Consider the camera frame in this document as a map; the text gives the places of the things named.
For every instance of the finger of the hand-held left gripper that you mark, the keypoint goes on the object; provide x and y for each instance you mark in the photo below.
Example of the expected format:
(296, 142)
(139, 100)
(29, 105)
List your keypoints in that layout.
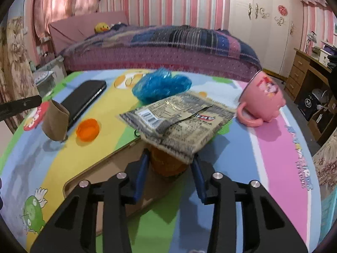
(18, 105)

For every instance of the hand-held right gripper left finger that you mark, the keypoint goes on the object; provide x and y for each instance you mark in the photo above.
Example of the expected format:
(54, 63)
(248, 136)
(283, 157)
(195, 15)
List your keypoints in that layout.
(142, 175)

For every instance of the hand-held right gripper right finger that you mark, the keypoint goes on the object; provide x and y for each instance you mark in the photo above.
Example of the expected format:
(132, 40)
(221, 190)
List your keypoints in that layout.
(198, 180)

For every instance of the brown paper cup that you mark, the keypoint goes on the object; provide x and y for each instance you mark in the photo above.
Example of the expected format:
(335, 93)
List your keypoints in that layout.
(55, 121)

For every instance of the grey red label snack packet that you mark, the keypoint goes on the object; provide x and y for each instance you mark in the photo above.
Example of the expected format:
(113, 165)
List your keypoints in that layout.
(189, 137)

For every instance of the grey barcode snack packet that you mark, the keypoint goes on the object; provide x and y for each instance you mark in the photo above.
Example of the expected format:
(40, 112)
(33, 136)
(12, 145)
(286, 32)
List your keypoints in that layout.
(147, 117)

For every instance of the blue plastic bag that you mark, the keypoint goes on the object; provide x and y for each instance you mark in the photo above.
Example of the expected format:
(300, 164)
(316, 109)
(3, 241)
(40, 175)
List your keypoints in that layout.
(158, 84)

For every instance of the white bedside stand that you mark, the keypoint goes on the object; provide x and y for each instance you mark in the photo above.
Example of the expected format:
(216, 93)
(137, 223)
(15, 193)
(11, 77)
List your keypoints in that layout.
(44, 81)

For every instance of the cartoon printed tablecloth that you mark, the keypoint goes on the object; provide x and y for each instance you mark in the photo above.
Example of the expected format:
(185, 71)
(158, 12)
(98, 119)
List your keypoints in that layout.
(237, 176)

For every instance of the blue floral curtain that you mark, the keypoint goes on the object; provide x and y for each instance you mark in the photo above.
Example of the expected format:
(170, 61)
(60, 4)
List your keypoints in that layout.
(326, 168)
(15, 66)

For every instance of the black zip case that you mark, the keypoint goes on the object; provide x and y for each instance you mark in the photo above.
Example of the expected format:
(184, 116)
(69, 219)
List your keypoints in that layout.
(84, 97)

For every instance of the pink covered headboard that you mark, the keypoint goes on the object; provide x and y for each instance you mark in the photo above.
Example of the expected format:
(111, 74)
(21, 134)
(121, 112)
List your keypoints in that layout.
(76, 26)

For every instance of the pink cartoon mug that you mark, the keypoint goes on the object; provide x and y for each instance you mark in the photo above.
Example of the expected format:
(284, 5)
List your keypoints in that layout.
(263, 97)

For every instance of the yellow duck plush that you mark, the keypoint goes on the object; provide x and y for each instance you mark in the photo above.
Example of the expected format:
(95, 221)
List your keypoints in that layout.
(102, 28)

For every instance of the bed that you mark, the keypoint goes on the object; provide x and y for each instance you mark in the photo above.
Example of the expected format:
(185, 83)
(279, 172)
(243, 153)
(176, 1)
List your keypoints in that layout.
(158, 58)

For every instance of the dark cloth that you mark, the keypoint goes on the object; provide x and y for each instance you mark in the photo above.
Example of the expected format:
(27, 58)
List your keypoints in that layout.
(118, 26)

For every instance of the black box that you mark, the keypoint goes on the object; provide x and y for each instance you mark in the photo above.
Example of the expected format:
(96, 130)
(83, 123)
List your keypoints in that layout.
(308, 105)

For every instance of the purple striped quilt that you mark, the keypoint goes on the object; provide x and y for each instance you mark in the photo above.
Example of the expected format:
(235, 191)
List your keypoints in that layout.
(158, 39)

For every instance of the wooden desk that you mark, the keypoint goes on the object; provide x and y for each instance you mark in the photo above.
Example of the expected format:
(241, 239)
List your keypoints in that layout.
(297, 71)

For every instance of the small white fan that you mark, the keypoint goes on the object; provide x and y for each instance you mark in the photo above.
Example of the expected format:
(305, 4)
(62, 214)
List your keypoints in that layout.
(320, 95)

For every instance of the white wardrobe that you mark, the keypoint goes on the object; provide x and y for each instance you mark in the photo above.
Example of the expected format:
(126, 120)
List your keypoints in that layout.
(263, 31)

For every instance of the dark hanging garment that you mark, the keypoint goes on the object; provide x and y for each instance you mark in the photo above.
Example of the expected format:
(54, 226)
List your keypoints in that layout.
(333, 73)

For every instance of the white printer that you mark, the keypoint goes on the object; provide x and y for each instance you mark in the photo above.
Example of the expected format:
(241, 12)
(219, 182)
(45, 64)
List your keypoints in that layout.
(322, 54)

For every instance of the desk lamp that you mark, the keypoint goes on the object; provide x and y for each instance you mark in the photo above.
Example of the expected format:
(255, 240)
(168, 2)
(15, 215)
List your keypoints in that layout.
(311, 38)

